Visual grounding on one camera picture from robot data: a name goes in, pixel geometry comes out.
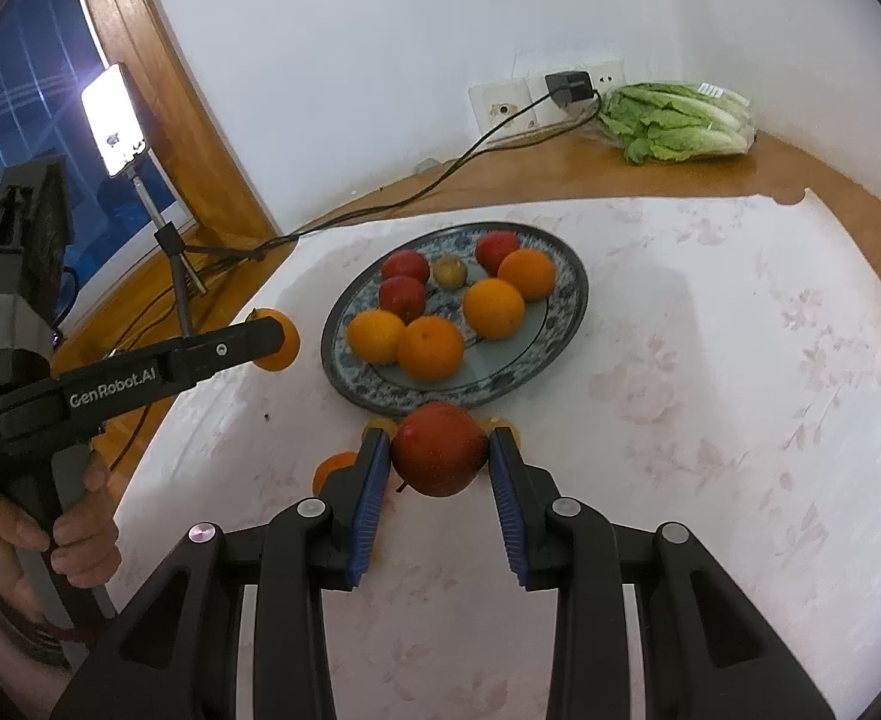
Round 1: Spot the person's left hand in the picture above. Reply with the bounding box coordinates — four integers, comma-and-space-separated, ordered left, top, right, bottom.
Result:
0, 450, 122, 620

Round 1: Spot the dark window pane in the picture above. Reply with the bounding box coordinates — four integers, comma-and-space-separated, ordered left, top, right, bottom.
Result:
0, 0, 194, 301

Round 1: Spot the white power wall outlet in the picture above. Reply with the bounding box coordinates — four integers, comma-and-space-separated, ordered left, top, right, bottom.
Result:
526, 58, 626, 121

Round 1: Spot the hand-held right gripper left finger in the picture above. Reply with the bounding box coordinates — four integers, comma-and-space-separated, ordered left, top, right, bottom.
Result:
50, 431, 392, 720

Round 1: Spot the wooden window frame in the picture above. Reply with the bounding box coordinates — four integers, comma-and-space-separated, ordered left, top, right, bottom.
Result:
69, 0, 284, 241

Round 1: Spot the white floral tablecloth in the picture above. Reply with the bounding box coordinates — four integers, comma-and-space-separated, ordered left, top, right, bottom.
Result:
91, 187, 881, 720

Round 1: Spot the black phone tripod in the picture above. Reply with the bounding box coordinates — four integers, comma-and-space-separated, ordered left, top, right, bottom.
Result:
129, 165, 277, 338

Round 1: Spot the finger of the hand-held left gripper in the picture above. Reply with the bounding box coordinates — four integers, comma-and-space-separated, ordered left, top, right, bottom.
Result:
170, 317, 286, 391

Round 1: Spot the dark orange tangerine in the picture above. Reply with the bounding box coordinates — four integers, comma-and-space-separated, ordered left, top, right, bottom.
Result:
397, 316, 466, 382

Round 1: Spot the bagged romaine lettuce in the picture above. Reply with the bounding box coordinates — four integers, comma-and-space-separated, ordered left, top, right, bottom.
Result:
594, 80, 758, 166

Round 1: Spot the dark wrist band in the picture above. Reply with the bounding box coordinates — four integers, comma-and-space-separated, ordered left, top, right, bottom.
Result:
0, 555, 70, 667

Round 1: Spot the white round-jack wall plate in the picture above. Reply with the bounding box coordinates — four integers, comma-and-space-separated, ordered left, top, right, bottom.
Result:
469, 77, 539, 137

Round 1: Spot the black plug charger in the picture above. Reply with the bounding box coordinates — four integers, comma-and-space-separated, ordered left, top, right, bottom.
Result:
544, 70, 593, 107

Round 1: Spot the black charger cable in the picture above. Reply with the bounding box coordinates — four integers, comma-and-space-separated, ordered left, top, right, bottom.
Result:
58, 90, 603, 346

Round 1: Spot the orange with stem nub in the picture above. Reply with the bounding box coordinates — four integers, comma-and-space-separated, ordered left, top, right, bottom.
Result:
249, 307, 301, 373

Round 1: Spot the blue patterned ceramic plate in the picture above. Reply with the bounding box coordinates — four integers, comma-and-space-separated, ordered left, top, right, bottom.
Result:
320, 221, 589, 417

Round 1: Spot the red apple with stem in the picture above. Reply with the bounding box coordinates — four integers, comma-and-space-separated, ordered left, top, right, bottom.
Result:
390, 401, 490, 498

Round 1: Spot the bright lit smartphone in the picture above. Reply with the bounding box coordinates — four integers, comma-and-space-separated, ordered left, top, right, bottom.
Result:
82, 62, 149, 179

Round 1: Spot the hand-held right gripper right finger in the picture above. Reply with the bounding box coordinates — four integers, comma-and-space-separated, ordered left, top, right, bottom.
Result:
487, 431, 835, 720

